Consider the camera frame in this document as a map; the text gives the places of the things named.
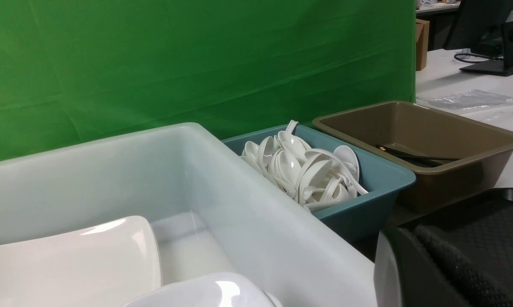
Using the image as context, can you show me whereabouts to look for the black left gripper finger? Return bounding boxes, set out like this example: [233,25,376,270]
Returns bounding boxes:
[374,225,513,307]

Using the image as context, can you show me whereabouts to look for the large white square plate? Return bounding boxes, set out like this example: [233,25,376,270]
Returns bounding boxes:
[0,216,162,307]

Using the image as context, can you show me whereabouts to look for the teal plastic bin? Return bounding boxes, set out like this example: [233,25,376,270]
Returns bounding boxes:
[222,125,416,243]

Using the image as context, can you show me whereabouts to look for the black serving tray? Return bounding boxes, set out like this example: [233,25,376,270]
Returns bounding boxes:
[399,187,513,257]

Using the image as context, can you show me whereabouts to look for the pile of black chopsticks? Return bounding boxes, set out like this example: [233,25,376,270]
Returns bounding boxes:
[376,145,459,168]

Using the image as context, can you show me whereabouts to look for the brown plastic bin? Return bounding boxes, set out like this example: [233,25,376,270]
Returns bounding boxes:
[312,101,513,213]

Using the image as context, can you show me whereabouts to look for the pile of white spoons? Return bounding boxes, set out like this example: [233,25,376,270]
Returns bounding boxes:
[240,120,368,212]

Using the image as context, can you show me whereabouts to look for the clear plastic bag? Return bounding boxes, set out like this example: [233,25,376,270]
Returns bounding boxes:
[415,90,513,115]

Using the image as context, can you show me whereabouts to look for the stack of white bowls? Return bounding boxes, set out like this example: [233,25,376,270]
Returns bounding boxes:
[126,272,282,307]

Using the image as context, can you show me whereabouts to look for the large white plastic tub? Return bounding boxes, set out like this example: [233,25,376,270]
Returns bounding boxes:
[0,123,377,307]

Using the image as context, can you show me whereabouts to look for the cardboard box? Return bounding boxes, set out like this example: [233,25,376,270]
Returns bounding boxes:
[415,19,430,71]

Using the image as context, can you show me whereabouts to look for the black monitor stand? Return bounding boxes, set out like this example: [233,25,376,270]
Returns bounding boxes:
[442,0,513,76]

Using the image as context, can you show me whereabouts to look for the green backdrop cloth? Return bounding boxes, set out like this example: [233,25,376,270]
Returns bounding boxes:
[0,0,416,161]

